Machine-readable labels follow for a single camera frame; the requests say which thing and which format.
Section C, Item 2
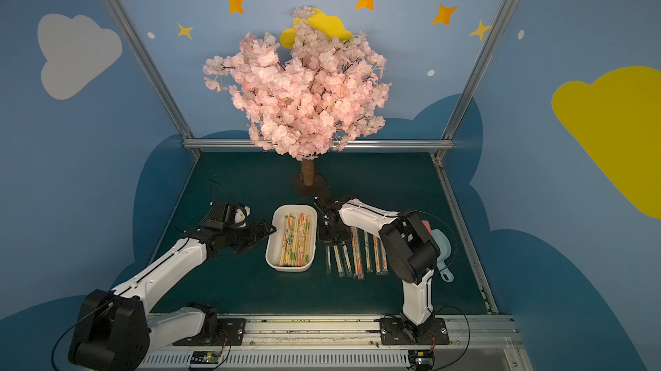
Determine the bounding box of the white plastic storage box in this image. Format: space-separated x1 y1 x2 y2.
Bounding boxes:
265 204 318 273

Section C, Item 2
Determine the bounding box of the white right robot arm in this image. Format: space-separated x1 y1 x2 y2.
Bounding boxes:
313 193 441 331

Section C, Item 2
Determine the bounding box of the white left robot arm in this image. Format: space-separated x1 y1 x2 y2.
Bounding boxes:
68 202 276 370

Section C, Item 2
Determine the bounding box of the wrapped chopsticks panda print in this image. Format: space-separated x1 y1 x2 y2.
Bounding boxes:
280 214 297 267

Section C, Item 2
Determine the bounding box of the light blue dustpan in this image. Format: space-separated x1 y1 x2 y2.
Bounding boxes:
431 229 454 283

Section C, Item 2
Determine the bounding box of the left green circuit board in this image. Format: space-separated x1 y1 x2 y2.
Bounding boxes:
189 350 222 368

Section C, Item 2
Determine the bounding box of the pink cherry blossom tree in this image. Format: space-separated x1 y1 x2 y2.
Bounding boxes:
202 6 391 185

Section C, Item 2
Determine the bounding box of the right black controller board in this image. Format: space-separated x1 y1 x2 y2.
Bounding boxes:
406 350 435 371

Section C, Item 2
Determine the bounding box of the left floor edge rail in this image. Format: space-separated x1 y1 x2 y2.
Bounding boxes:
149 158 199 263

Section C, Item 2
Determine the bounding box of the floor edge rail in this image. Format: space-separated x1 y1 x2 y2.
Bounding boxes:
149 158 199 263
431 153 500 314

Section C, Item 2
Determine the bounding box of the horizontal aluminium back rail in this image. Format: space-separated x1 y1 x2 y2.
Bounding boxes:
182 138 454 152

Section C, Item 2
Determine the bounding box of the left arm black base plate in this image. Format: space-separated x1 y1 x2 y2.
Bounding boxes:
172 317 247 346

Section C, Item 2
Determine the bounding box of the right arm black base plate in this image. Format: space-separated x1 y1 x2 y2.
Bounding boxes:
377 315 450 346

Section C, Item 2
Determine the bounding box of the right floor edge rail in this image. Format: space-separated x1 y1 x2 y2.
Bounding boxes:
431 153 500 314

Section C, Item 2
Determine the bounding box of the front aluminium mounting rail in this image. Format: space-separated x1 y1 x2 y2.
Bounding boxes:
135 314 533 370

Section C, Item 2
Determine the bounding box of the left aluminium corner post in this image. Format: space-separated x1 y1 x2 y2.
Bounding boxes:
102 0 195 141

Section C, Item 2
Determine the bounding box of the aluminium corner post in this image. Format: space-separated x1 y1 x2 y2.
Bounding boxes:
434 0 520 162
102 0 195 141

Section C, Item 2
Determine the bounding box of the right aluminium corner post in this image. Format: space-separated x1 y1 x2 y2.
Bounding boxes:
434 0 520 162

